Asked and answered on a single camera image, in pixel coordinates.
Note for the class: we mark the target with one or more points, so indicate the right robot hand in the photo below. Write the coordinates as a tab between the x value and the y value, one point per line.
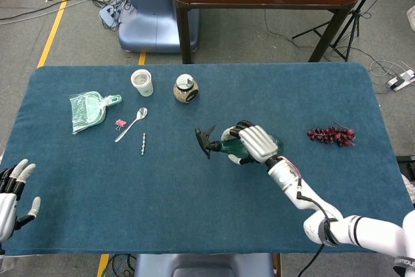
259	144

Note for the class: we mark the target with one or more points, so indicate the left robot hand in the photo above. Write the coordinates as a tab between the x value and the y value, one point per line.
6	205

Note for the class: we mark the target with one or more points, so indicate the green plastic spray bottle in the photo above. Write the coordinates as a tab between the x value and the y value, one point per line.
233	146

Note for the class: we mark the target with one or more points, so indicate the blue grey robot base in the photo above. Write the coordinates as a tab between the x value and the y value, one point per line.
149	24

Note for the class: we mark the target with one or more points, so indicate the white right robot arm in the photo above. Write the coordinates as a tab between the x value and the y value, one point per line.
291	181

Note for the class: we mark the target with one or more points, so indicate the bunch of dark red grapes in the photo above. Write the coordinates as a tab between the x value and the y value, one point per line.
334	135

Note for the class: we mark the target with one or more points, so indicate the glass jar with black lid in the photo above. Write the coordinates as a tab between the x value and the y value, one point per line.
185	90

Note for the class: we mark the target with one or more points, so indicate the blue table cloth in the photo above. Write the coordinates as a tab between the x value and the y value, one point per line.
162	199

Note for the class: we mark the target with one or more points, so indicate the metal spoon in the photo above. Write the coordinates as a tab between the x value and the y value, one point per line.
142	113

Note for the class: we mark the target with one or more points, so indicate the green dustpan in plastic bag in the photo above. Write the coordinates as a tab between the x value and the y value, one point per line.
87	111

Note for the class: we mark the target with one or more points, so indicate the white paper cup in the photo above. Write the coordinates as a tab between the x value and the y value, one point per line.
142	84

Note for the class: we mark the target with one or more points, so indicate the grey blue robot torso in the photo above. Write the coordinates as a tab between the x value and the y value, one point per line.
201	265

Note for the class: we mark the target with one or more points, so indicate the pink binder clip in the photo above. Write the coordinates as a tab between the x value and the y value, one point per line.
120	124

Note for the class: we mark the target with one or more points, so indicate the white power strip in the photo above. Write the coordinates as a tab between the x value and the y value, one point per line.
402	79

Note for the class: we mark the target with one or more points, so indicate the black tripod stand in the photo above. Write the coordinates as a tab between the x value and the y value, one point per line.
355	14

